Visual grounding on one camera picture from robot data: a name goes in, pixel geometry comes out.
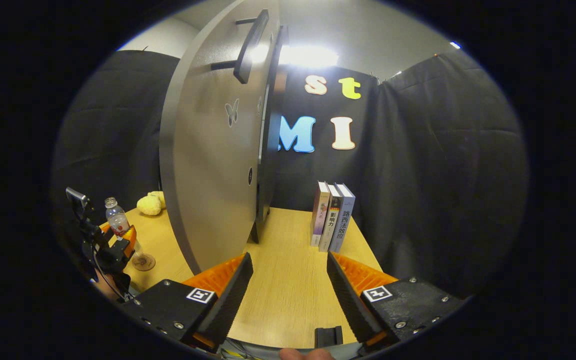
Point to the clear plastic bottle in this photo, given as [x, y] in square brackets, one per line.
[116, 217]

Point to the cream plush toy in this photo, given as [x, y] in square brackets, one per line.
[149, 204]

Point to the grey cabinet door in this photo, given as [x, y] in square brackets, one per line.
[208, 165]

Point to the pink cover book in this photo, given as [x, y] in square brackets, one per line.
[320, 215]

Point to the ceiling light panel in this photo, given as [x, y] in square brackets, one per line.
[310, 56]
[455, 45]

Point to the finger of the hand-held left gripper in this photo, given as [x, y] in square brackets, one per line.
[130, 240]
[106, 229]

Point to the round brown coaster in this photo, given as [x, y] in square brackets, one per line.
[144, 262]

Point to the white spine book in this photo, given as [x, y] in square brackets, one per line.
[332, 220]

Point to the black backdrop cloth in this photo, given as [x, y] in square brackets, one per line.
[443, 175]

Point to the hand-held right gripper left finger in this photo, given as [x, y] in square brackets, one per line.
[230, 300]

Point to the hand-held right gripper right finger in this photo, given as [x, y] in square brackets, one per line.
[348, 300]

